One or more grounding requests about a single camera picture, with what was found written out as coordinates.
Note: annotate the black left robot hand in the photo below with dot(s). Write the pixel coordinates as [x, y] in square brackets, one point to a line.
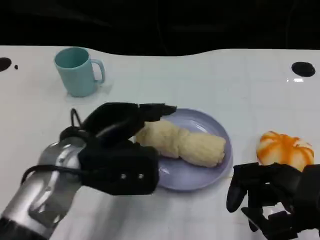
[115, 120]

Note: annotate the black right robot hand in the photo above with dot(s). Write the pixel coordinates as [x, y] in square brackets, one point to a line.
[272, 185]

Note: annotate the beige towel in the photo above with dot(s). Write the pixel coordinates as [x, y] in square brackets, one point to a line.
[185, 145]

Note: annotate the orange and white bread roll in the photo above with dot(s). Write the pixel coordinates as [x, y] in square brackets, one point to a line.
[282, 148]

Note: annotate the pale green mug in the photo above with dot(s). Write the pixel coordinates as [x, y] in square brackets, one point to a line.
[76, 75]

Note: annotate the lilac plate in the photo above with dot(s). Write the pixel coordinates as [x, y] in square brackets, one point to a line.
[200, 175]

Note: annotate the black round table grommet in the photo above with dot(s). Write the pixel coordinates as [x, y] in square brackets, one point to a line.
[303, 68]
[3, 64]

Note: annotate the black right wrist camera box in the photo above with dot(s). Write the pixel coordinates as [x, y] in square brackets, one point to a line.
[311, 192]

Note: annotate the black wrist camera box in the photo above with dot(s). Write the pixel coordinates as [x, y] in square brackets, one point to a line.
[311, 192]
[120, 170]

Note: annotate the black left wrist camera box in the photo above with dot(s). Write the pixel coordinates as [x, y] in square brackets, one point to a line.
[120, 170]

